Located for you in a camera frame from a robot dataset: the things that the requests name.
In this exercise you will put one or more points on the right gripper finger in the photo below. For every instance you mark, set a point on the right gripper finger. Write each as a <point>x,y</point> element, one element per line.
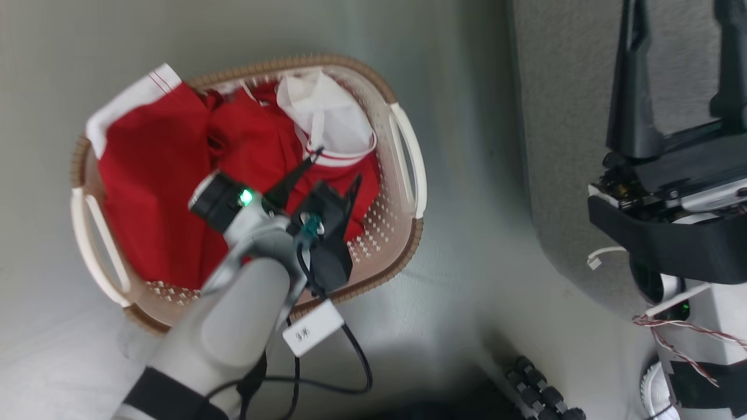
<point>732,70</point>
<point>633,105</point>

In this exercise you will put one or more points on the red garment with white trim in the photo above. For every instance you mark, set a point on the red garment with white trim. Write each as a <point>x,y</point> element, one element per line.
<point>152,175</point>

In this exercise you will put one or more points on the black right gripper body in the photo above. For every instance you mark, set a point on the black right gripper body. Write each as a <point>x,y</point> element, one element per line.
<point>683,239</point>

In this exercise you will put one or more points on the white paper label tag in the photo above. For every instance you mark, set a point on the white paper label tag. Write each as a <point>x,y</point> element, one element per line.
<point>312,329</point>

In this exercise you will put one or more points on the beige perforated laundry basket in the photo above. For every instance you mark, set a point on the beige perforated laundry basket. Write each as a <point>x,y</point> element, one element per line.
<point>382,230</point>

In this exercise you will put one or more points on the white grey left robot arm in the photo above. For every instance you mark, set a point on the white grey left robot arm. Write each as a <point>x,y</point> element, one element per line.
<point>233,326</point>

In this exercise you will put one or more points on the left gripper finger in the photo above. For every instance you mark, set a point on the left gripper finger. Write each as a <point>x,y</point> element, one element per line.
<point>352,198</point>
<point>289,186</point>

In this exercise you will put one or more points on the white cloth piece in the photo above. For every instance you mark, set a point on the white cloth piece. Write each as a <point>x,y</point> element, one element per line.
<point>332,116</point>

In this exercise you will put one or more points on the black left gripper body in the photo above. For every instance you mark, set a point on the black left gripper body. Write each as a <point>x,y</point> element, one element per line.
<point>327,256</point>

